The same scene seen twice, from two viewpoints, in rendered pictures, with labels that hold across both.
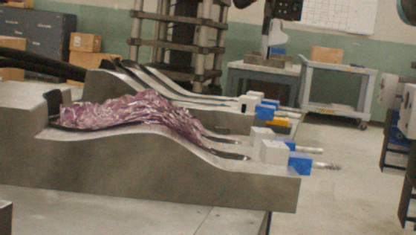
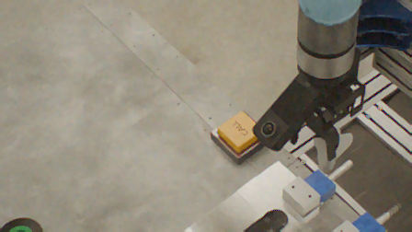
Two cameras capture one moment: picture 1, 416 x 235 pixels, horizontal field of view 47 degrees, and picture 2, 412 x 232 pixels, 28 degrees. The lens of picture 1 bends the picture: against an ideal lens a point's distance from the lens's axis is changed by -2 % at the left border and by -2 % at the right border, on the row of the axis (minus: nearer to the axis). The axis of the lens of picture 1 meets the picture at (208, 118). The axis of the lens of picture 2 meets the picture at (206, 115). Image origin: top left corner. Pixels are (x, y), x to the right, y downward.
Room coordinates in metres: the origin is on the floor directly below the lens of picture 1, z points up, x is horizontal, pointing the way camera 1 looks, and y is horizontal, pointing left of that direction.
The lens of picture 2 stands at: (0.76, 0.52, 2.04)
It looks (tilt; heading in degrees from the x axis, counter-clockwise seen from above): 52 degrees down; 313
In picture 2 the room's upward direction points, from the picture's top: 5 degrees counter-clockwise
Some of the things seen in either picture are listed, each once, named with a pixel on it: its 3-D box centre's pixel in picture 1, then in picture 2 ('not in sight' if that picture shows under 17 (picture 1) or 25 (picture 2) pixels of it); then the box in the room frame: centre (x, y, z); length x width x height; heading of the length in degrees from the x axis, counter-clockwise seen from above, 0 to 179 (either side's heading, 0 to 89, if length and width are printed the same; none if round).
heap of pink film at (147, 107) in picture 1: (137, 112); not in sight; (0.78, 0.12, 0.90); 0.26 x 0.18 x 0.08; 95
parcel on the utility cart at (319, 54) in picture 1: (325, 57); not in sight; (6.98, -1.54, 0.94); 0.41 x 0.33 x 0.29; 87
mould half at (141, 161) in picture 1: (132, 138); not in sight; (0.78, 0.12, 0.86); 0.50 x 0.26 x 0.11; 95
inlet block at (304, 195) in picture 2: (273, 107); (322, 184); (1.13, -0.15, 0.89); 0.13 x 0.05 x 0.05; 78
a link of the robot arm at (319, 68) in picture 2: not in sight; (324, 48); (1.14, -0.13, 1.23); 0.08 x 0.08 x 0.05
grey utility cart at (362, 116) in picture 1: (332, 91); not in sight; (6.94, -1.70, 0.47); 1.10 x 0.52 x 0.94; 88
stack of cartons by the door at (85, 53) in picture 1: (96, 61); not in sight; (7.74, 1.90, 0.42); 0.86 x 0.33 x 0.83; 80
